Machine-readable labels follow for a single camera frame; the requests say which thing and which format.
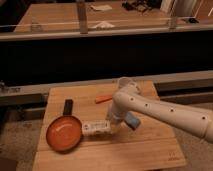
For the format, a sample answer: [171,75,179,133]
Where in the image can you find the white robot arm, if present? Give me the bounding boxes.
[107,82,213,143]

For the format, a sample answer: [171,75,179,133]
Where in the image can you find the white paper on table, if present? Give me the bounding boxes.
[90,5,112,11]

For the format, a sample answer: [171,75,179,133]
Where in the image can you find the orange carrot piece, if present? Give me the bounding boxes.
[95,96,112,104]

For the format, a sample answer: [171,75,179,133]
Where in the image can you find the translucent plastic cup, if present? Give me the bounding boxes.
[117,77,132,88]

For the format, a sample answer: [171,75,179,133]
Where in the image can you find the orange ceramic bowl pan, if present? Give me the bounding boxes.
[46,99,82,153]

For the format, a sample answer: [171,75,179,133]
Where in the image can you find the black items on table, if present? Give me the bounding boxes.
[122,0,162,13]

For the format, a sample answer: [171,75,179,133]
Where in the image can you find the white crumpled cloth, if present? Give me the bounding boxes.
[91,21,115,29]

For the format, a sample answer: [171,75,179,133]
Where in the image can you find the wooden cutting board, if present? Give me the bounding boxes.
[33,83,186,171]

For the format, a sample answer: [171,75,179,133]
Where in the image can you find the blue sponge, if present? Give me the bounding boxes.
[124,112,141,130]

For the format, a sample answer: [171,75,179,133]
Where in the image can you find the metal vertical post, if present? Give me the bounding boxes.
[76,0,88,34]

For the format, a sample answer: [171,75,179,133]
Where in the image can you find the metal rail beam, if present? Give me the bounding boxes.
[0,70,213,106]

